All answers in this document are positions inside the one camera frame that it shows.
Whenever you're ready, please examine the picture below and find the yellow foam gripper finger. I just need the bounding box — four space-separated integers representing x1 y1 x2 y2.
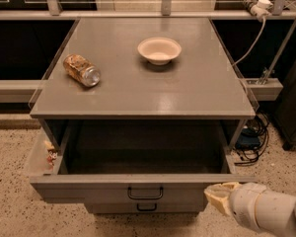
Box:
204 185 232 216
222 182 241 191

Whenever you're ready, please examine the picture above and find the grey top drawer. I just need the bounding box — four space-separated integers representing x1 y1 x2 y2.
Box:
30 120 255 203

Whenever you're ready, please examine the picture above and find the grey drawer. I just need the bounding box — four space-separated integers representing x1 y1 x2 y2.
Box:
30 120 255 203
85 202 204 214

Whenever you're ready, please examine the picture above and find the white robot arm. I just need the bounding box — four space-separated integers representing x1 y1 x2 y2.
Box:
204 182 296 237

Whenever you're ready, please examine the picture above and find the grey bottom drawer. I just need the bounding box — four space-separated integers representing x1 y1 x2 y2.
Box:
85 202 204 214

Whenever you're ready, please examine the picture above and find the grey drawer cabinet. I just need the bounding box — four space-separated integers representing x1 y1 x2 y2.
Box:
29 17 257 150

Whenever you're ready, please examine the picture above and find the blue box on floor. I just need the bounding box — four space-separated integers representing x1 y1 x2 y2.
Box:
235 128 260 149

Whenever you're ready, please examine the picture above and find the dark cabinet at right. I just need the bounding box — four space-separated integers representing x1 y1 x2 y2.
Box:
275 60 296 150

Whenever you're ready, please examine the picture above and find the white paper bowl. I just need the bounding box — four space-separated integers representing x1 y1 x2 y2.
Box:
137 38 182 65

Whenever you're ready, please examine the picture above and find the clear plastic side bin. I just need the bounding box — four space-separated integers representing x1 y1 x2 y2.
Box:
24 129 60 177

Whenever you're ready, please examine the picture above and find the white power strip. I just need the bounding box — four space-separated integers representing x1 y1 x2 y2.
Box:
240 0 272 17

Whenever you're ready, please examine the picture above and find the orange soda can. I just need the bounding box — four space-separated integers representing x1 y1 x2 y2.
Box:
63 54 101 87

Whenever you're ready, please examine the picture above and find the black cable bundle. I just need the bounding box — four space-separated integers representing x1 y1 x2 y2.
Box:
233 112 270 166

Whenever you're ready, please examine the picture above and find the white power cable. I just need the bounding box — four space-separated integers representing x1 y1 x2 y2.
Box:
230 14 266 67

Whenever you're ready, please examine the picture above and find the grey metal frame rail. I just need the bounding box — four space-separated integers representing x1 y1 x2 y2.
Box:
0 0 296 19

